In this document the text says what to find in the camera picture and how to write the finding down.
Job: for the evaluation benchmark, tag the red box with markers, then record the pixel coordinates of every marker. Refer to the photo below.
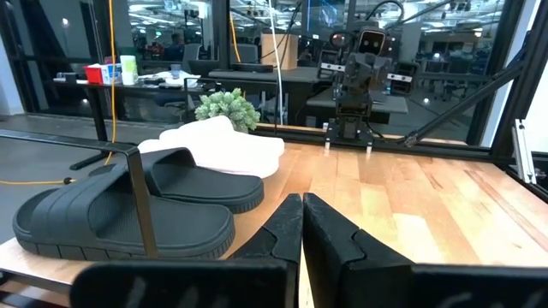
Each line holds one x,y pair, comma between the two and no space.
93,75

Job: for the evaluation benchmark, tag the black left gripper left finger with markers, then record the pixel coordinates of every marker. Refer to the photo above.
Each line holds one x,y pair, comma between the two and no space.
282,235

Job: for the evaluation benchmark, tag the person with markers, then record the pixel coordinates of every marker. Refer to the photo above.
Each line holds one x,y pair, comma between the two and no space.
174,47

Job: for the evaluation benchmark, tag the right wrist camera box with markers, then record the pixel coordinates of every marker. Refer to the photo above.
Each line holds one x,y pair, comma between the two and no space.
371,42

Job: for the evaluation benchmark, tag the white and green canister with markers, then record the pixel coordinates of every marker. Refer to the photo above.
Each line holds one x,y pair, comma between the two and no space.
129,70

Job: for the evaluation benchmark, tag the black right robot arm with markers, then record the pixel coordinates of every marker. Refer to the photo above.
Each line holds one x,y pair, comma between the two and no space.
353,115

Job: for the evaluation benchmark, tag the silver metal bracket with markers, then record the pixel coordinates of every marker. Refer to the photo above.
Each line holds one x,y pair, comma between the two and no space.
523,149

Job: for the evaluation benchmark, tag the black rubber slide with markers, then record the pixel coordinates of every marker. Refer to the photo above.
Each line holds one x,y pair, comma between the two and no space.
85,214
201,184

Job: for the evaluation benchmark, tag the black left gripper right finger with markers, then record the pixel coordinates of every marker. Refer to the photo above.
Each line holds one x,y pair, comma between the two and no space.
334,256

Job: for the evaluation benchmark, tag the cardboard box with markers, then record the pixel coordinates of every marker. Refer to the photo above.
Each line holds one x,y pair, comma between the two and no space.
280,51

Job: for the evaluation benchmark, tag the wooden shelf with black frame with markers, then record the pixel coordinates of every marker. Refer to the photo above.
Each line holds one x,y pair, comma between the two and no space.
43,267

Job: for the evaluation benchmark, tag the clear cup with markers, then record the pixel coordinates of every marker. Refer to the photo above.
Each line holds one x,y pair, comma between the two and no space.
176,71

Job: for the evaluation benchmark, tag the white and blue box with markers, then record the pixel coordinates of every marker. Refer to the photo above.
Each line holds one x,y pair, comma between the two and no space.
113,73

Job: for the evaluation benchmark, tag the black office table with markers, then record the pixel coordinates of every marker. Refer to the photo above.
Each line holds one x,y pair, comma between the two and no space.
98,107

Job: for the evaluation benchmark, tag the round green succulent plant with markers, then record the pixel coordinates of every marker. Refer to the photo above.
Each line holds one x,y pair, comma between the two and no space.
229,109

